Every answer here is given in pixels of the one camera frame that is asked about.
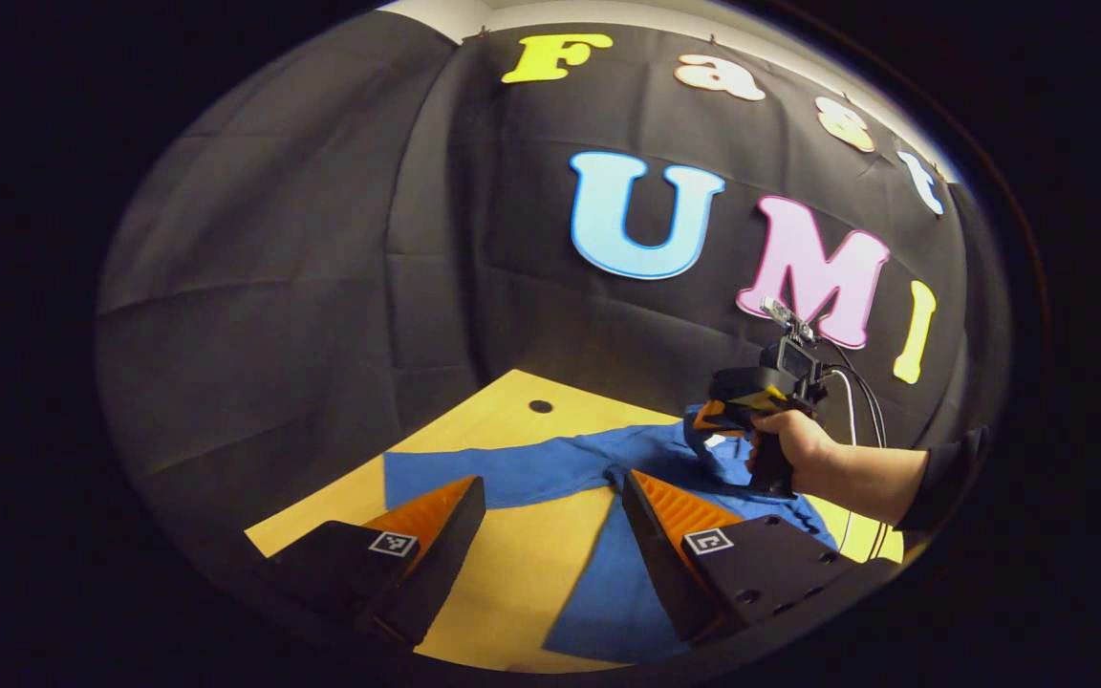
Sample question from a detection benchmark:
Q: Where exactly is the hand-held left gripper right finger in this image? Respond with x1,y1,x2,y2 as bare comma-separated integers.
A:
621,468,897,649

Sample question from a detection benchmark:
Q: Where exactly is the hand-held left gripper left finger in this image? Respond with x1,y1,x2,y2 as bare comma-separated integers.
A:
252,475,487,653

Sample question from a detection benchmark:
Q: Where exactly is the blue shirt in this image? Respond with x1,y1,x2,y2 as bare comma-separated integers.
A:
383,419,840,666

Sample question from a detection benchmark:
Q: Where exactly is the black backdrop cloth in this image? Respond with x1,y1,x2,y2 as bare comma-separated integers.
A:
97,10,1015,574

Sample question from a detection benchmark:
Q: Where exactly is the white cable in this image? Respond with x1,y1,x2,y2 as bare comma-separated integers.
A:
826,369,896,565

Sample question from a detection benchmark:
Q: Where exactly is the black cable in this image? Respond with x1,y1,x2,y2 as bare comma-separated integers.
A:
823,342,888,452

